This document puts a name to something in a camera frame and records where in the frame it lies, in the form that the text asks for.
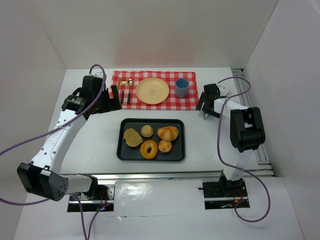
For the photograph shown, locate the gold fork black handle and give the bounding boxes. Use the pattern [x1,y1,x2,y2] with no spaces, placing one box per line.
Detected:
[120,78,127,104]

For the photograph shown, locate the silver metal tongs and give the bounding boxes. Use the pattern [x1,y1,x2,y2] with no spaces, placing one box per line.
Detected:
[202,111,209,120]

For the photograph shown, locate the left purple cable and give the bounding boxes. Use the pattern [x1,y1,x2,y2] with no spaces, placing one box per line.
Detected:
[0,63,108,240]

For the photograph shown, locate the blue cup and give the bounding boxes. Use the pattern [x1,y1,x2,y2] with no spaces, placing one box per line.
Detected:
[175,78,189,98]

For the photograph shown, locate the small round orange bun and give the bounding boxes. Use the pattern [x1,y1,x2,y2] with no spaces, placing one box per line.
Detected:
[158,140,172,153]

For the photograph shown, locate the purple cable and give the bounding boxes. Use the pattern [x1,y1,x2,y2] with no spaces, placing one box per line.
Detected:
[0,63,108,240]
[216,76,272,223]

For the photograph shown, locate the black tray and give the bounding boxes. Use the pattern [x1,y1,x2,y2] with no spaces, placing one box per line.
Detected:
[116,118,186,163]

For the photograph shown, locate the yellow plate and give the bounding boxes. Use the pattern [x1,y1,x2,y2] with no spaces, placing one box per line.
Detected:
[135,77,170,105]

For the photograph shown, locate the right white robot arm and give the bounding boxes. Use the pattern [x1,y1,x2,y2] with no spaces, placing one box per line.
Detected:
[196,84,266,192]

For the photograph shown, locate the orange ring donut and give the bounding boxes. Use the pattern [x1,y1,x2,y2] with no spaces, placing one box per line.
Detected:
[140,140,158,160]

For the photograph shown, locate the red checkered cloth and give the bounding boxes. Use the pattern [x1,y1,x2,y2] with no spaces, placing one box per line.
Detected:
[111,70,199,111]

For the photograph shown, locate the flat brown speckled bread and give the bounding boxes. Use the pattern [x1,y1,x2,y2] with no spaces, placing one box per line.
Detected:
[123,128,143,148]

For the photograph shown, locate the gold knife black handle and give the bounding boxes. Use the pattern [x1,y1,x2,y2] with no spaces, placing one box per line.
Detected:
[117,78,123,92]

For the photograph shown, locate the gold spoon black handle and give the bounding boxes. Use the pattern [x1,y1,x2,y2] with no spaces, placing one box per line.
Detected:
[127,78,134,105]

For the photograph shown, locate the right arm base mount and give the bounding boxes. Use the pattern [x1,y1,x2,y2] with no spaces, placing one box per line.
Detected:
[198,181,250,210]

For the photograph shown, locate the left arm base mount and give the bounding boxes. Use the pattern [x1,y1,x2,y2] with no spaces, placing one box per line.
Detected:
[75,180,116,213]

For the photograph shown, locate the large swirled orange bun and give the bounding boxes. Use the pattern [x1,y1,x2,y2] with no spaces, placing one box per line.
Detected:
[157,126,179,142]

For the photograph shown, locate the small round tan muffin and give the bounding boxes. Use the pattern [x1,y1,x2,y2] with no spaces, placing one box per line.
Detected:
[140,125,154,138]

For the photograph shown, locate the aluminium front rail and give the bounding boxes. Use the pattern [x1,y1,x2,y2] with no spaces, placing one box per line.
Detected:
[91,171,221,181]

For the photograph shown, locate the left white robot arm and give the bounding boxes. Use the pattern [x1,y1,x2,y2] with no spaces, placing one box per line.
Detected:
[17,75,122,202]

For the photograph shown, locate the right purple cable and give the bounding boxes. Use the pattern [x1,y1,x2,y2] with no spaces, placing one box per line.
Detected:
[216,76,272,223]

